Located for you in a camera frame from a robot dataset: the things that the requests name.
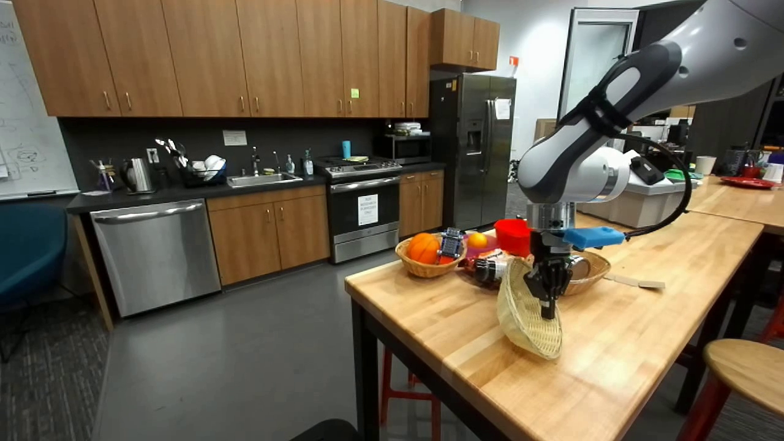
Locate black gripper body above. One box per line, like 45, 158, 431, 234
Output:
532, 231, 571, 292

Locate pale woven wicker basket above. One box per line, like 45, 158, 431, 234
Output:
497, 260, 565, 360

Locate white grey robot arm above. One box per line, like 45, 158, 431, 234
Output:
518, 0, 784, 318

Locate brown wicker fruit basket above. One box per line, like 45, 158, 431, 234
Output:
394, 234, 467, 280

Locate red plastic cup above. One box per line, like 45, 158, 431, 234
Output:
496, 219, 532, 258

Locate blue sponge block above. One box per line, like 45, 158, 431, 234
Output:
565, 226, 626, 251

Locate wooden brush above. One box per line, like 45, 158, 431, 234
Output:
605, 275, 666, 292

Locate orange fruit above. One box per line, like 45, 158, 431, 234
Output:
408, 234, 442, 264

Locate stainless steel refrigerator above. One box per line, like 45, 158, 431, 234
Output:
429, 77, 518, 229

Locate stainless steel oven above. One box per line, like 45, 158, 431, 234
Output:
326, 162, 403, 262

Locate round wooden stool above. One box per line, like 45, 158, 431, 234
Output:
680, 338, 784, 441

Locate lower wooden cabinets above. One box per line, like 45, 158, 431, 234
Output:
208, 166, 445, 284

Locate wooden cabinets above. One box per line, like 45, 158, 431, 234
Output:
208, 166, 445, 284
13, 0, 501, 117

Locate stainless steel dishwasher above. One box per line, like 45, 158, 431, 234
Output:
92, 199, 220, 316

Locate blue chair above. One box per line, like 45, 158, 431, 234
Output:
0, 200, 68, 362

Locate upper wooden cabinets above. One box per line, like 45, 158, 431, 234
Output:
13, 0, 501, 117

